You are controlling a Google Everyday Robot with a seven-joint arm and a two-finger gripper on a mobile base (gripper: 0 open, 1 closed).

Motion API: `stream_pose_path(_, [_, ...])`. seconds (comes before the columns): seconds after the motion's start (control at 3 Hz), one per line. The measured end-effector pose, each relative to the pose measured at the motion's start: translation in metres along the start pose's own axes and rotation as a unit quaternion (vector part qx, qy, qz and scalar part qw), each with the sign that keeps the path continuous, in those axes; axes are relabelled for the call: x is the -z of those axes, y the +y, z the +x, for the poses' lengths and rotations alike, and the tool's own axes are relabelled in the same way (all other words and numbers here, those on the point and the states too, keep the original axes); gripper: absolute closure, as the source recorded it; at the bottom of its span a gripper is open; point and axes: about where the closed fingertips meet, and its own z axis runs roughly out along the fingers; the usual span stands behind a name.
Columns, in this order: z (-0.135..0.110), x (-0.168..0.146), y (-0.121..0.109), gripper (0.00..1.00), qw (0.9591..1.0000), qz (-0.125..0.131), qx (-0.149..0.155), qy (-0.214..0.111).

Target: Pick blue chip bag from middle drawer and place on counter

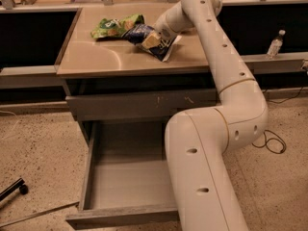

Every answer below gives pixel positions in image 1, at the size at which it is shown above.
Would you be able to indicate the green chip bag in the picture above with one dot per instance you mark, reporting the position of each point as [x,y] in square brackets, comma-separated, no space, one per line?
[116,28]

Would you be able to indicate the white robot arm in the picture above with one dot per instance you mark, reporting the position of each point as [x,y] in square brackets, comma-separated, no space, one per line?
[195,139]

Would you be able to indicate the blue Kettle chip bag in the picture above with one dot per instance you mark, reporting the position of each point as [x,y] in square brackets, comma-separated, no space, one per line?
[138,34]

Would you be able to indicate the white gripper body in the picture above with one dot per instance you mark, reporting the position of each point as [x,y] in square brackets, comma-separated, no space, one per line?
[163,30]

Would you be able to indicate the clear plastic water bottle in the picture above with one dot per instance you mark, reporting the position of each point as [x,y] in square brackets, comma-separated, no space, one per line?
[276,44]

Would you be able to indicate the grey metal floor strip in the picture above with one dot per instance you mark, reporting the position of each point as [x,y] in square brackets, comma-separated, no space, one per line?
[38,214]

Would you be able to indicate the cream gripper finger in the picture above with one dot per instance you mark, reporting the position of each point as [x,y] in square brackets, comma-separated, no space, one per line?
[152,40]

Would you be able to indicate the closed grey top drawer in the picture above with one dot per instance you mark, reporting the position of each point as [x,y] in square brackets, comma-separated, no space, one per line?
[137,105]

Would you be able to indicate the open grey middle drawer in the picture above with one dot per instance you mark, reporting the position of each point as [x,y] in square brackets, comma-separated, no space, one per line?
[126,180]

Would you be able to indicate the grey drawer cabinet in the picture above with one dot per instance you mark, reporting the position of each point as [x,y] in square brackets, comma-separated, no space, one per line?
[91,67]

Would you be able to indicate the black chair caster leg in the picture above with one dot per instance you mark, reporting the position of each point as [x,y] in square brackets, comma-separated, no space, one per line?
[19,184]

